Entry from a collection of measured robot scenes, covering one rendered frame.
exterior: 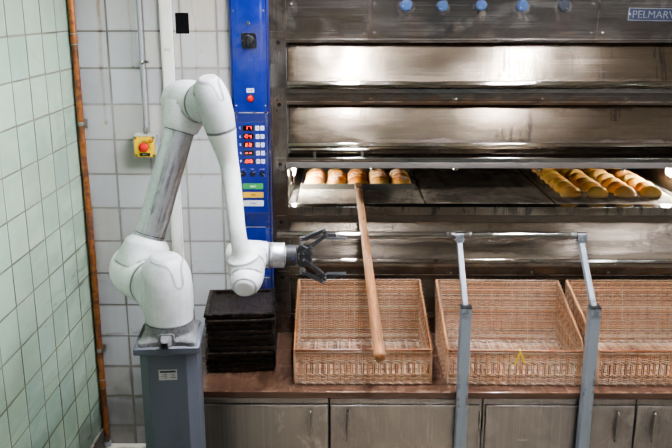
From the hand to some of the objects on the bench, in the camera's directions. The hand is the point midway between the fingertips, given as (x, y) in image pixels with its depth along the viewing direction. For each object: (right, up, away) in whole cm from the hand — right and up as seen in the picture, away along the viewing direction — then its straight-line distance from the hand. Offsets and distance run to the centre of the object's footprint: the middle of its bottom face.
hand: (343, 255), depth 269 cm
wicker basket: (+69, -48, +55) cm, 101 cm away
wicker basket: (+8, -48, +56) cm, 74 cm away
